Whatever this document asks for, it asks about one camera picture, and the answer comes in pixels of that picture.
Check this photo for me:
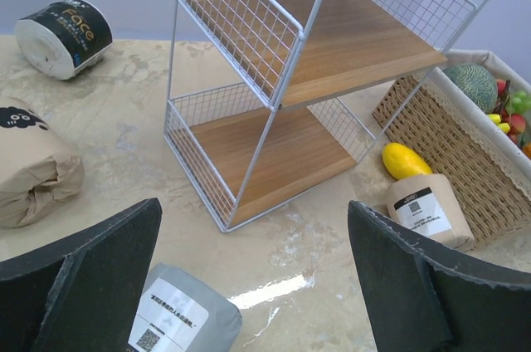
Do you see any black wrapped paper roll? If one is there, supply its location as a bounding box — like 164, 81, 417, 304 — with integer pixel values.
14, 0, 113, 81

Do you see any brown roll sheep logo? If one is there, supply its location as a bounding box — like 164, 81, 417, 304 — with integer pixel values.
1, 97, 85, 228

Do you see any grey roll white label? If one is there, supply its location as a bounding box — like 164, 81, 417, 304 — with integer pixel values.
124, 263, 242, 352

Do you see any green melon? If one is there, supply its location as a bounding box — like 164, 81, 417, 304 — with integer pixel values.
443, 63, 498, 114

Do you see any woven basket white liner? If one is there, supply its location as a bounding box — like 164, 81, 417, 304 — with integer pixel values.
373, 68, 530, 247

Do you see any yellow mango fruit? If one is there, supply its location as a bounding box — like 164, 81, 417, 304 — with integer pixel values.
382, 143, 432, 180

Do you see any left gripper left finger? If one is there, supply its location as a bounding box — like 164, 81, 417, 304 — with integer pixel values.
1, 198, 162, 351

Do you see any white wire wooden shelf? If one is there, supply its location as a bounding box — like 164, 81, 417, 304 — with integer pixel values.
163, 0, 480, 233

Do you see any green grapes bunch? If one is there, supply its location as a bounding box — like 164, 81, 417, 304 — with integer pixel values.
506, 90, 530, 115

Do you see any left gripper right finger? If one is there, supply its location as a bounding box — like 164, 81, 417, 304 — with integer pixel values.
348, 201, 530, 351

